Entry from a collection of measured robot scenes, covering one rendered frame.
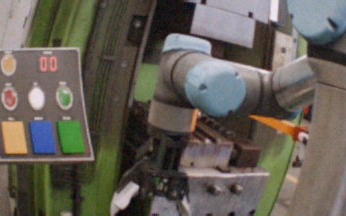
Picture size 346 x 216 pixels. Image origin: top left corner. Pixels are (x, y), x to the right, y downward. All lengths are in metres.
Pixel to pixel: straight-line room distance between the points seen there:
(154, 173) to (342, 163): 0.49
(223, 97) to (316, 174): 0.33
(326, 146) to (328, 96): 0.05
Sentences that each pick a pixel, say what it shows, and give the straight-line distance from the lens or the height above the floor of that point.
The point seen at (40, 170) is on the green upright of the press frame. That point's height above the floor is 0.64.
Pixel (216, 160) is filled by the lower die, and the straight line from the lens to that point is 1.50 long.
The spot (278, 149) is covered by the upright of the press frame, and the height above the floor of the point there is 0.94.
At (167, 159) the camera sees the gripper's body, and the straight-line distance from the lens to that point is 0.88.
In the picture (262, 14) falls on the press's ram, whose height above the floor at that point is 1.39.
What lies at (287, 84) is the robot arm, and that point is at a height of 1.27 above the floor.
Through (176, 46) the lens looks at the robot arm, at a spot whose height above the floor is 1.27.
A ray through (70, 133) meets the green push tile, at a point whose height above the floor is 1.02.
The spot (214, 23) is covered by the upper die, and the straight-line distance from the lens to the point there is 1.40.
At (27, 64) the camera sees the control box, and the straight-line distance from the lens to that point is 1.13.
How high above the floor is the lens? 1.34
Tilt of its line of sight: 11 degrees down
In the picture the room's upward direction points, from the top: 12 degrees clockwise
